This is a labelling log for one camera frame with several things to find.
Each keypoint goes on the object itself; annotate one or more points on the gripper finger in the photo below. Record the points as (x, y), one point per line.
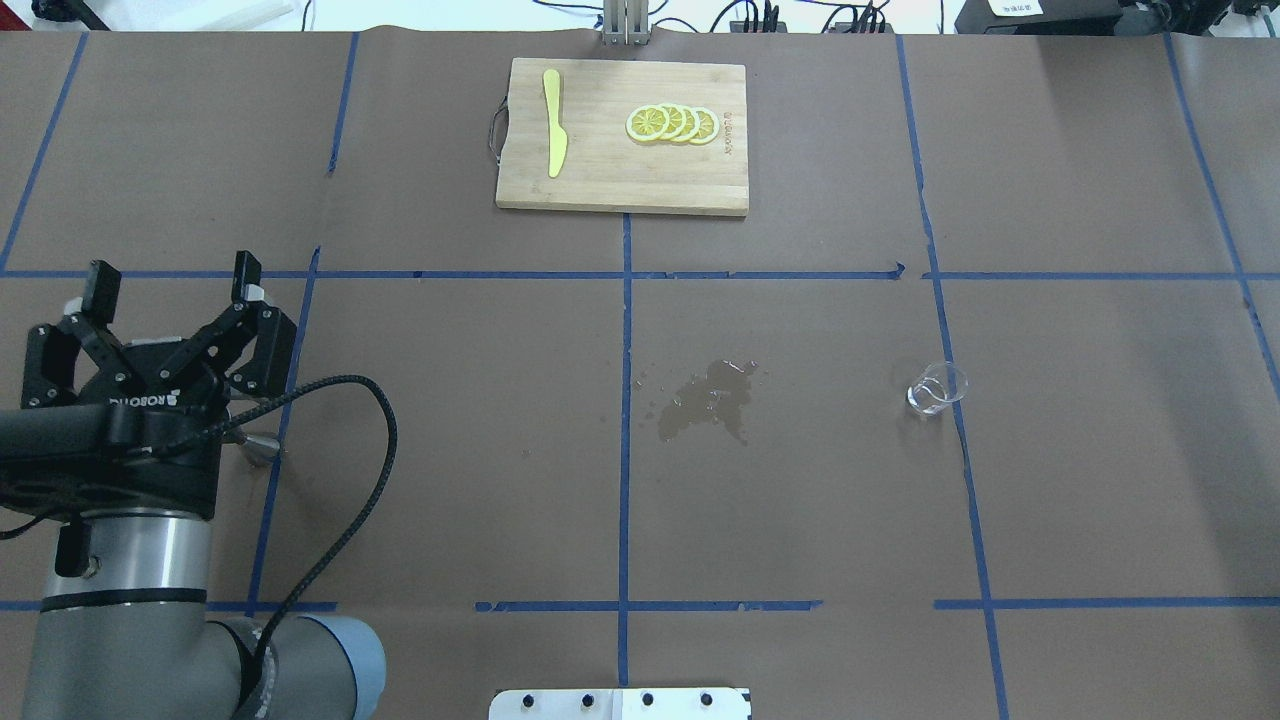
(101, 291)
(246, 279)

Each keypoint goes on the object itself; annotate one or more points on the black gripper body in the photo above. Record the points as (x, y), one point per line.
(150, 385)

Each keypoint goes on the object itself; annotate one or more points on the clear glass shaker cup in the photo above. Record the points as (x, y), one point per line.
(939, 387)

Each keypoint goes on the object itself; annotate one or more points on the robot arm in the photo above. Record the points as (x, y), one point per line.
(124, 632)

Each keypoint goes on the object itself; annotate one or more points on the yellow plastic knife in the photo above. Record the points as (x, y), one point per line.
(551, 81)

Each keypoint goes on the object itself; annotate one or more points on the bamboo cutting board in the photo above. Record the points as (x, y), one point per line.
(605, 170)

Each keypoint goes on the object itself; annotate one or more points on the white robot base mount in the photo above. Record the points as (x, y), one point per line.
(623, 703)

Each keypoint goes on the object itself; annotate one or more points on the aluminium frame post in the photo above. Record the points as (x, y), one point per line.
(625, 22)

